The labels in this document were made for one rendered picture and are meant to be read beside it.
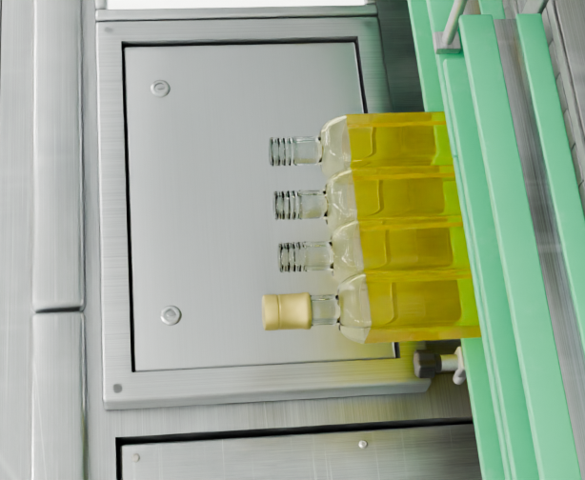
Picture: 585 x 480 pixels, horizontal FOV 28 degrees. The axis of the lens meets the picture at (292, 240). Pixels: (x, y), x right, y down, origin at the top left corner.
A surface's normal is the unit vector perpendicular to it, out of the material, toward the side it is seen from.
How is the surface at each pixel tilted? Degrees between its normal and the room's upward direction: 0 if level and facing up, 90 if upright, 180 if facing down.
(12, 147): 90
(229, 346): 90
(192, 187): 91
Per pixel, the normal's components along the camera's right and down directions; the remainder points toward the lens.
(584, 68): 0.09, -0.43
